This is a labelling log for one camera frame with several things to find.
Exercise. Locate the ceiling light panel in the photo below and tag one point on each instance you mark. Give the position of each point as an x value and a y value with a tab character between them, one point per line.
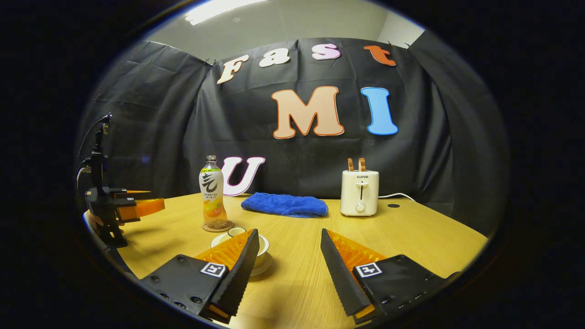
219	9

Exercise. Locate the cream toaster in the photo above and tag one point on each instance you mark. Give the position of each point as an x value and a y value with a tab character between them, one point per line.
359	192

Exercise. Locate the blue folded towel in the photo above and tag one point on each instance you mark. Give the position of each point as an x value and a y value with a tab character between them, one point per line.
283	204

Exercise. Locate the black backdrop cloth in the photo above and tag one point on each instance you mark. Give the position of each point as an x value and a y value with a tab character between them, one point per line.
160	128

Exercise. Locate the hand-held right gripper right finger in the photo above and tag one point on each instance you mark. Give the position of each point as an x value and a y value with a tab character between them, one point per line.
340	274

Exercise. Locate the toast bread slice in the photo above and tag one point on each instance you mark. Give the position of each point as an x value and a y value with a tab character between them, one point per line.
362	164
350	164

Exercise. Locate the round wooden coaster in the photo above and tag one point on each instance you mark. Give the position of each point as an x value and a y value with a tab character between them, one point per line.
228	226

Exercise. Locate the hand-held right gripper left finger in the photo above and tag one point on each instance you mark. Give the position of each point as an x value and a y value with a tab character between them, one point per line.
237	274

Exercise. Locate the cream ceramic teacup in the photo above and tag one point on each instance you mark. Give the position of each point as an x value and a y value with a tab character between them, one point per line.
263	256

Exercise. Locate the cream ceramic saucer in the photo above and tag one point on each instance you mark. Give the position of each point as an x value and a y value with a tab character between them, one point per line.
268	266

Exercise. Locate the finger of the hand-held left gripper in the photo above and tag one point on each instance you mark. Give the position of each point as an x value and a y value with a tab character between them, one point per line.
132	194
141	209

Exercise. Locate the clear labelled water bottle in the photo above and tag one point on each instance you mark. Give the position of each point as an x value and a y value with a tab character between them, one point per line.
212	192

